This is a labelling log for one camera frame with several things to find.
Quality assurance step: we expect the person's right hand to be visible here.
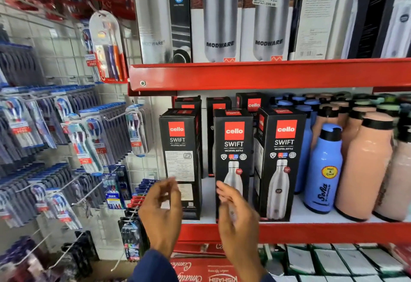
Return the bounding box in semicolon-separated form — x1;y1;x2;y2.
216;181;267;271

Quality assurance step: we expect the person's left hand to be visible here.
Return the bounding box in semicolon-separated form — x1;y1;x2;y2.
138;177;183;258

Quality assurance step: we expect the person's left forearm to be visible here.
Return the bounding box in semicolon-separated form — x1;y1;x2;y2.
128;249;180;282

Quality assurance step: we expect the person's right forearm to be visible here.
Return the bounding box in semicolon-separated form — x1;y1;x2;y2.
234;269;277;282

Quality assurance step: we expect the stack of blue red packets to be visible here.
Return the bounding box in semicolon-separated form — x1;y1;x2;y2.
129;178;160;209

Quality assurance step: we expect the row of black bottle boxes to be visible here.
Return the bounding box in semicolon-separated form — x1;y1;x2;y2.
159;92;307;223

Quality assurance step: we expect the blue boxed toothbrush pack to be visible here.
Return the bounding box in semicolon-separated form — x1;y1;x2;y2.
102;165;133;210

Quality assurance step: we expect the row of black toothbrush packs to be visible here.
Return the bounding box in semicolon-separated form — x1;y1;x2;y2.
118;207;151;262
60;230;100;280

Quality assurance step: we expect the single blue toothbrush pack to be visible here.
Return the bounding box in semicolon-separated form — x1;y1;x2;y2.
125;104;149;158

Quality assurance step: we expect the red metal shelf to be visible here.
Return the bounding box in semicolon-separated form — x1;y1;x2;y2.
177;222;411;244
128;58;411;97

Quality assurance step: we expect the red cardboard carton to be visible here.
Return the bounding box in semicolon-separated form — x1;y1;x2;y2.
170;257;240;282

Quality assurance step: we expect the group of blue bottles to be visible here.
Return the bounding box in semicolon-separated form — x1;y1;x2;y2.
271;94;343;215

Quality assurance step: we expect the stack of white green boxes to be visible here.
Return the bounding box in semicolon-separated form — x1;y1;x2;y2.
278;243;411;282

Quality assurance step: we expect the group of peach bottles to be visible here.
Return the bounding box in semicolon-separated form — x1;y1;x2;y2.
303;92;411;223

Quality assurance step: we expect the red-edged toothbrush blister pack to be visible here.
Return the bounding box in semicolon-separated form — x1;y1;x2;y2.
89;10;129;84

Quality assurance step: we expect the clear toothbrush blister pack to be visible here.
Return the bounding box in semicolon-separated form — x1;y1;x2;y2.
78;22;103;82

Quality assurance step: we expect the row of purple toothbrush packs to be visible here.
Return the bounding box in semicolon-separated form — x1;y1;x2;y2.
0;236;52;282

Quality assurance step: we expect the grey steel bottle box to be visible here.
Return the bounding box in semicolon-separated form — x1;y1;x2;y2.
131;0;192;65

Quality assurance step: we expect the white steel bottle box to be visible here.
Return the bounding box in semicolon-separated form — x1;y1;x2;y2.
240;0;295;62
189;0;244;63

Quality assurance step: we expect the row of dark blue toothbrush packs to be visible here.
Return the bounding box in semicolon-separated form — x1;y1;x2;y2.
0;42;45;87

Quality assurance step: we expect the white text-printed bottle box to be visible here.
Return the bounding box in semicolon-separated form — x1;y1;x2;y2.
288;0;362;61

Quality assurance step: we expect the black bottle box with white flask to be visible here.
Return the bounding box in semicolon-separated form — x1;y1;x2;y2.
347;0;397;59
373;0;411;59

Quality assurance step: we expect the white wire grid panel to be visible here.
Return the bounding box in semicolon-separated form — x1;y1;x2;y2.
0;1;162;261

